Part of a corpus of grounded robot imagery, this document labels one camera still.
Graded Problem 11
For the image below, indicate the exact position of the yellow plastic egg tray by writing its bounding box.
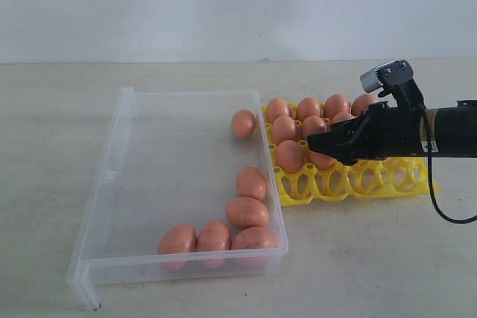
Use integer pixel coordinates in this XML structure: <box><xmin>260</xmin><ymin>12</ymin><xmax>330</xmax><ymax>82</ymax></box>
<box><xmin>265</xmin><ymin>122</ymin><xmax>429</xmax><ymax>206</ymax></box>

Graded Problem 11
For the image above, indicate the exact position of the clear plastic storage box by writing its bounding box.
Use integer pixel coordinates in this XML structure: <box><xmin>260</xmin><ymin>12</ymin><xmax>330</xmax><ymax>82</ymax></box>
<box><xmin>67</xmin><ymin>87</ymin><xmax>288</xmax><ymax>311</ymax></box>

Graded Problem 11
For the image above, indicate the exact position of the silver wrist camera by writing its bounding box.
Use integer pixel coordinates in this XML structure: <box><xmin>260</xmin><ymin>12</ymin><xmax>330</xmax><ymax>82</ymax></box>
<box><xmin>359</xmin><ymin>60</ymin><xmax>414</xmax><ymax>98</ymax></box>

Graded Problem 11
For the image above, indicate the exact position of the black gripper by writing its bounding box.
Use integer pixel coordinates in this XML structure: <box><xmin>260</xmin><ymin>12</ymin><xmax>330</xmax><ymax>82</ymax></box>
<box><xmin>306</xmin><ymin>101</ymin><xmax>425</xmax><ymax>165</ymax></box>

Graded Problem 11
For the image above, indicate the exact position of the brown egg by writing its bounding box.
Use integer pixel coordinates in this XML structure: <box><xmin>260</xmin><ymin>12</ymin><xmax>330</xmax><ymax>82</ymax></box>
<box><xmin>308</xmin><ymin>150</ymin><xmax>337</xmax><ymax>170</ymax></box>
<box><xmin>351</xmin><ymin>93</ymin><xmax>377</xmax><ymax>116</ymax></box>
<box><xmin>230</xmin><ymin>226</ymin><xmax>277</xmax><ymax>267</ymax></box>
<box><xmin>157</xmin><ymin>224</ymin><xmax>198</xmax><ymax>255</ymax></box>
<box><xmin>331</xmin><ymin>112</ymin><xmax>355</xmax><ymax>124</ymax></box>
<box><xmin>323</xmin><ymin>93</ymin><xmax>351</xmax><ymax>119</ymax></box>
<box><xmin>236</xmin><ymin>166</ymin><xmax>267</xmax><ymax>201</ymax></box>
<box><xmin>271</xmin><ymin>115</ymin><xmax>299</xmax><ymax>145</ymax></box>
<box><xmin>226</xmin><ymin>197</ymin><xmax>269</xmax><ymax>229</ymax></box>
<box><xmin>295</xmin><ymin>97</ymin><xmax>321</xmax><ymax>121</ymax></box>
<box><xmin>275</xmin><ymin>140</ymin><xmax>305</xmax><ymax>173</ymax></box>
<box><xmin>231</xmin><ymin>109</ymin><xmax>256</xmax><ymax>139</ymax></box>
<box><xmin>302</xmin><ymin>115</ymin><xmax>327</xmax><ymax>140</ymax></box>
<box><xmin>195</xmin><ymin>220</ymin><xmax>232</xmax><ymax>252</ymax></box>
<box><xmin>265</xmin><ymin>98</ymin><xmax>291</xmax><ymax>124</ymax></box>

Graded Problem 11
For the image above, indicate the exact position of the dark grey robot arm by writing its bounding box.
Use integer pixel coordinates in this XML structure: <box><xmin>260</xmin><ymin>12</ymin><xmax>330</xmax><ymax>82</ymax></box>
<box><xmin>307</xmin><ymin>101</ymin><xmax>476</xmax><ymax>165</ymax></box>

